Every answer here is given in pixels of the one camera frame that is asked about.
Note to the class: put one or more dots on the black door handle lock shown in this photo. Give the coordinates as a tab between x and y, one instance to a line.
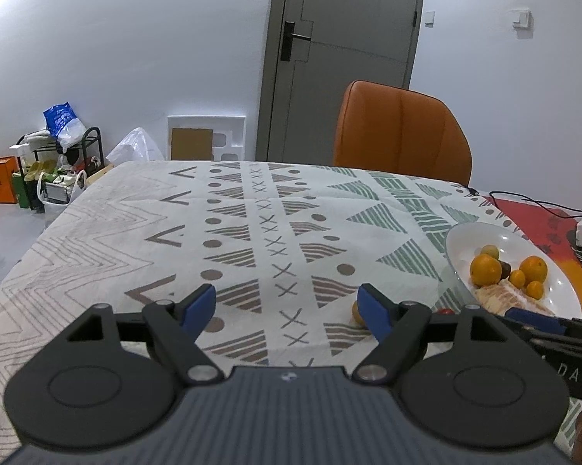
289	36

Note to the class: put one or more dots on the wall light switch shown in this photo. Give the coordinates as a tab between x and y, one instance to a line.
522	18

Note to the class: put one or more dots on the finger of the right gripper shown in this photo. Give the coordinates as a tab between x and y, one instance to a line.
566	327

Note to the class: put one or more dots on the small yellow orange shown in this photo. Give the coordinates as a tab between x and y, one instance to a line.
517	279

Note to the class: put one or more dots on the orange leather chair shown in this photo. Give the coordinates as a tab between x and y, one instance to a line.
389	129

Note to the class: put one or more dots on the orange in plate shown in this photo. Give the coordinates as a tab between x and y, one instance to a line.
534	268

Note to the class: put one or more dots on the green box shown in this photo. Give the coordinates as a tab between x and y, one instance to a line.
19	189

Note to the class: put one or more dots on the patterned tablecloth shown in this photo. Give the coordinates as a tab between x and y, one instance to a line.
286	247

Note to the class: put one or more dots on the white shopping bag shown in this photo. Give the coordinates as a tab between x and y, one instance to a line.
60	190

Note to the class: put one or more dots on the tiny orange kumquat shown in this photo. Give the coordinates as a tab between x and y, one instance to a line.
535	290

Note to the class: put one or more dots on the brown cardboard piece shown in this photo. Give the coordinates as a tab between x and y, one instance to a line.
191	144

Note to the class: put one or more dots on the dark red plum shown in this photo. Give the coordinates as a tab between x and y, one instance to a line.
505	270

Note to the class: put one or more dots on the peeled pomelo segment large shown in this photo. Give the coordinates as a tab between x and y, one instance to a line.
499	298

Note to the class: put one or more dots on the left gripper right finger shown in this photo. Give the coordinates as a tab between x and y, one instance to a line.
465	378

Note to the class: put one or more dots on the green-brown kiwi fruit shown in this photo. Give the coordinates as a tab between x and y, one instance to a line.
357	316

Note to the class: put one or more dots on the yellow-green round fruit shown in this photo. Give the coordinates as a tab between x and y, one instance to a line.
490	250

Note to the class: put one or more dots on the peeled pomelo segment small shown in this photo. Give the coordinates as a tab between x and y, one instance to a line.
535	306

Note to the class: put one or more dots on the red orange mat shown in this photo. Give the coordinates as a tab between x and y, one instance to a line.
552	230

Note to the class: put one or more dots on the large orange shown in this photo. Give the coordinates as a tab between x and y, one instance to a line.
485	270

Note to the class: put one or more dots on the small wall switch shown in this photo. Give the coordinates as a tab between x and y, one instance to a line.
429	18

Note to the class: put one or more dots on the white ceramic plate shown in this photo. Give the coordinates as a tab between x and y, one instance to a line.
465	241

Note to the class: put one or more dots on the black metal rack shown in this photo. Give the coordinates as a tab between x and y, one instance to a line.
38	152

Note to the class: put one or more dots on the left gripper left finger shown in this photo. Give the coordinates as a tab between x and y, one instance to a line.
109	378

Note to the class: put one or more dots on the blue white bag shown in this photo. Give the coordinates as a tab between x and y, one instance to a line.
64	126

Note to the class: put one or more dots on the white foam packaging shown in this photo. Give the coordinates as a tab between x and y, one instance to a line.
228	133

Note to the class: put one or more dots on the grey door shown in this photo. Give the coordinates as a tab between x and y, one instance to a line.
372	40

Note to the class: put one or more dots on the white plastic bag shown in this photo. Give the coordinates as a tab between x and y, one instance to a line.
136	146

